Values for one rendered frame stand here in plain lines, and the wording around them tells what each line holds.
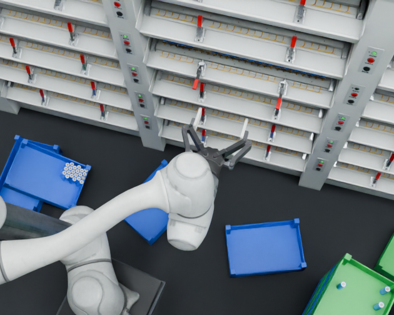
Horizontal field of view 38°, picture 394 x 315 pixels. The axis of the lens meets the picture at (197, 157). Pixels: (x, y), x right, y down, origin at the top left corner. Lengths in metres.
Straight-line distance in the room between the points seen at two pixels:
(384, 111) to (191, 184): 0.80
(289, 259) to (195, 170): 1.21
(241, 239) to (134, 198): 1.15
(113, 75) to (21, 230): 0.70
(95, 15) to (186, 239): 0.75
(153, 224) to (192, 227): 1.04
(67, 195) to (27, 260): 1.10
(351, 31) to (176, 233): 0.67
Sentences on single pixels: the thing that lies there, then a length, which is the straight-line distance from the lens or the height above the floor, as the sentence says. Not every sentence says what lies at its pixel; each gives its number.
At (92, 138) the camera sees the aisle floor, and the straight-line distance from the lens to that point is 2.62.
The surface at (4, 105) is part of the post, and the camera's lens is 2.72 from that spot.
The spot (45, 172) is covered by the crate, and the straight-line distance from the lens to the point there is 2.52.
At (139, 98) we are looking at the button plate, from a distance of 2.13.
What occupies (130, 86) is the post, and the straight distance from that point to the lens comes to 2.07.
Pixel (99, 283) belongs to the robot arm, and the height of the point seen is 0.50.
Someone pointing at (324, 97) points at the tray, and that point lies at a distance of 1.85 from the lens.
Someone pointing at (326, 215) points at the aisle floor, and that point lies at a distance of 2.49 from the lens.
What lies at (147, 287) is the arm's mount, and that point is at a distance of 2.14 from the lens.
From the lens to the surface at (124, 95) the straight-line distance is 2.26.
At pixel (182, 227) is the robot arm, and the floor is 0.99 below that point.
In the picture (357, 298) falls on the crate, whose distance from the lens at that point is 2.02.
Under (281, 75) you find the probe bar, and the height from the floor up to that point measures 0.78.
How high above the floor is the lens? 2.34
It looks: 68 degrees down
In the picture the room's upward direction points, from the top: 4 degrees counter-clockwise
